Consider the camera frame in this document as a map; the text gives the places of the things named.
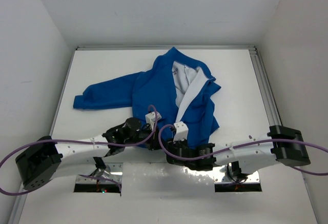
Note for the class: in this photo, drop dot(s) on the blue zip jacket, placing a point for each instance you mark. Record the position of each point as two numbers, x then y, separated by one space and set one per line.
178 86

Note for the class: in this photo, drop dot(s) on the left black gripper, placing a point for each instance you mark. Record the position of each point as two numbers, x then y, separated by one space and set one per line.
154 143

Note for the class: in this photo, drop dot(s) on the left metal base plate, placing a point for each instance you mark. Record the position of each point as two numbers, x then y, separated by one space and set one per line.
111 171

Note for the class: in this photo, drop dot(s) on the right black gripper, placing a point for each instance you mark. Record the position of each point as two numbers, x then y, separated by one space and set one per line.
171 143

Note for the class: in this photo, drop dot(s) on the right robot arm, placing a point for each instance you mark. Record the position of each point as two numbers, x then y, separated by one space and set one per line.
244 161

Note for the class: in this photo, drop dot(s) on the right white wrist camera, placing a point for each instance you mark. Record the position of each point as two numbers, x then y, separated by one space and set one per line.
181 131

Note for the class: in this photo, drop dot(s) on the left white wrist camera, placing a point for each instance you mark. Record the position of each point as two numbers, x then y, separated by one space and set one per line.
152 117

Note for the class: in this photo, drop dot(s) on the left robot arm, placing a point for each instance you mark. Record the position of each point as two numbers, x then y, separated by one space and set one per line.
46 159

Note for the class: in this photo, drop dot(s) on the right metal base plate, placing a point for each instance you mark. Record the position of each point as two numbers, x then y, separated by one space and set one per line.
223 176

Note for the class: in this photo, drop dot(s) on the metal base plate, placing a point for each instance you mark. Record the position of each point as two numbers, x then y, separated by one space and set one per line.
223 176
111 171

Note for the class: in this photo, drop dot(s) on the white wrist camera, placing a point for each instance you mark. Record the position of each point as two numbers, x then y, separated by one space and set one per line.
152 117
181 131

